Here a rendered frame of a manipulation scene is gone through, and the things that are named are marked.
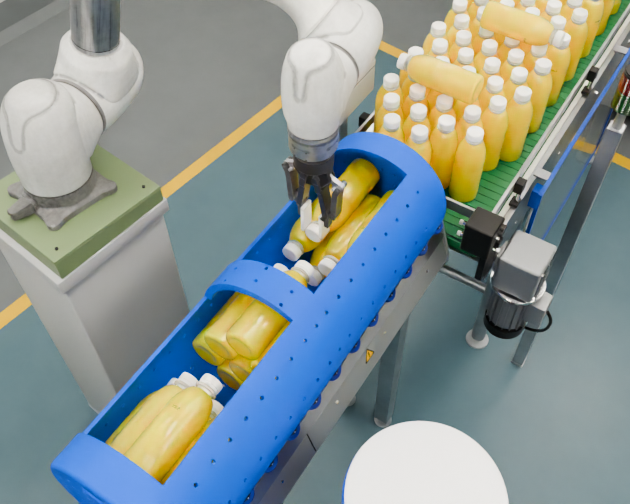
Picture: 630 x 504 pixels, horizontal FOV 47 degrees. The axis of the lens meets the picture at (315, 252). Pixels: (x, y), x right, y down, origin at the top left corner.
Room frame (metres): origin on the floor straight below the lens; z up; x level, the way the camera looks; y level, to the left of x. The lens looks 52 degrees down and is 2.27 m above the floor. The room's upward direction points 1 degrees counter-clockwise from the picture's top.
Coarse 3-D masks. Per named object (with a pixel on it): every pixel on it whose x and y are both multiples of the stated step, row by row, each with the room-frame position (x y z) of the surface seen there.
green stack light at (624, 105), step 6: (618, 90) 1.25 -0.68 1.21; (618, 96) 1.25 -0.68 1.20; (624, 96) 1.23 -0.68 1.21; (612, 102) 1.26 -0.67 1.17; (618, 102) 1.24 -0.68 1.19; (624, 102) 1.23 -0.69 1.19; (612, 108) 1.25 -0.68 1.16; (618, 108) 1.24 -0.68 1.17; (624, 108) 1.23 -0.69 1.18; (624, 114) 1.23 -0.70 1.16
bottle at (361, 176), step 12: (348, 168) 1.09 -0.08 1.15; (360, 168) 1.08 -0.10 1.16; (372, 168) 1.09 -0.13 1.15; (348, 180) 1.05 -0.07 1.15; (360, 180) 1.06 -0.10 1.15; (372, 180) 1.07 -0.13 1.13; (348, 192) 1.02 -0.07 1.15; (360, 192) 1.03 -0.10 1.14; (348, 204) 1.00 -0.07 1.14; (312, 216) 0.99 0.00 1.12; (348, 216) 0.99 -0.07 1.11; (336, 228) 0.96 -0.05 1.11
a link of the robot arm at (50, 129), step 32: (32, 96) 1.14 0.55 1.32; (64, 96) 1.16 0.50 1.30; (0, 128) 1.12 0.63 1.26; (32, 128) 1.08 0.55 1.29; (64, 128) 1.11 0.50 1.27; (96, 128) 1.18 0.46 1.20; (32, 160) 1.06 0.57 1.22; (64, 160) 1.08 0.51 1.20; (32, 192) 1.07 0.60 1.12; (64, 192) 1.07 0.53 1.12
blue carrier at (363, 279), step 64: (384, 192) 1.09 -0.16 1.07; (256, 256) 0.91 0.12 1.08; (384, 256) 0.84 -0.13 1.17; (192, 320) 0.75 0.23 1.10; (320, 320) 0.68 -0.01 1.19; (128, 384) 0.60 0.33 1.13; (256, 384) 0.56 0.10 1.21; (320, 384) 0.61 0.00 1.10; (64, 448) 0.47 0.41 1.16; (192, 448) 0.45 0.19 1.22; (256, 448) 0.47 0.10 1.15
